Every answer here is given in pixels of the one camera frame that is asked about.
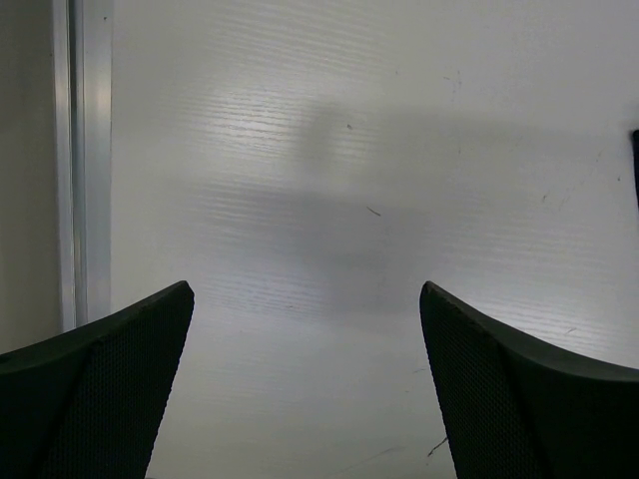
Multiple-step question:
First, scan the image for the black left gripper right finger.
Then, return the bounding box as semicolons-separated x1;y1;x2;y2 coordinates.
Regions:
419;282;638;478

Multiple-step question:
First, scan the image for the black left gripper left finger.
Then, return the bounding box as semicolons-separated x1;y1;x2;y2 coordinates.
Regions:
1;281;195;478

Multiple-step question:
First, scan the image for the black tank top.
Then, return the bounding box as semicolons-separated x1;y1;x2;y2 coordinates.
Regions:
630;129;639;205

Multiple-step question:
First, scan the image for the aluminium table frame rail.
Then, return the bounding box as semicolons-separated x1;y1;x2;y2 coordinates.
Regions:
52;0;114;331

